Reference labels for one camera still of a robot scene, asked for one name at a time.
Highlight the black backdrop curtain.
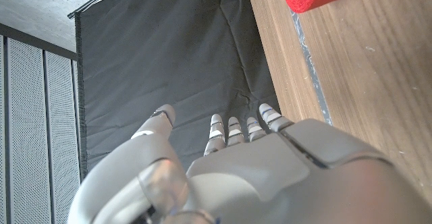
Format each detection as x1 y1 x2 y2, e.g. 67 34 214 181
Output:
74 0 281 181

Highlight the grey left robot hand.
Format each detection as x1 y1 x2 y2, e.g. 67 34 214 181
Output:
67 103 432 224

